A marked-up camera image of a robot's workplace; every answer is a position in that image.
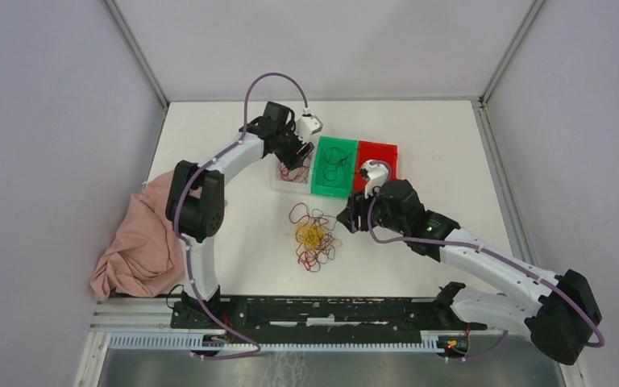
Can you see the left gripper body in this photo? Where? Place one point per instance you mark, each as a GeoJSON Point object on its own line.
{"type": "Point", "coordinates": [288, 147]}

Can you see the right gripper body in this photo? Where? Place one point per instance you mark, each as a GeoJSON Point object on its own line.
{"type": "Point", "coordinates": [361, 205]}

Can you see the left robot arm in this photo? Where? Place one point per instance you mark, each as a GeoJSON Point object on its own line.
{"type": "Point", "coordinates": [196, 200]}

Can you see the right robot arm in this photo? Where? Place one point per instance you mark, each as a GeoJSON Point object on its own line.
{"type": "Point", "coordinates": [558, 313]}

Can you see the clear plastic tray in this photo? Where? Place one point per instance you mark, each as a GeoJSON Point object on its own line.
{"type": "Point", "coordinates": [297, 180]}

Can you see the green plastic tray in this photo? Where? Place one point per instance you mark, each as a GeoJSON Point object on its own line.
{"type": "Point", "coordinates": [334, 167]}

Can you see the pink cloth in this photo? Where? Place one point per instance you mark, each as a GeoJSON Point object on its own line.
{"type": "Point", "coordinates": [145, 256]}

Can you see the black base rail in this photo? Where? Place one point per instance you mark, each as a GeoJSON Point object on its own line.
{"type": "Point", "coordinates": [319, 320]}

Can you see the white cable duct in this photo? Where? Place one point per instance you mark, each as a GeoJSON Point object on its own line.
{"type": "Point", "coordinates": [204, 342]}

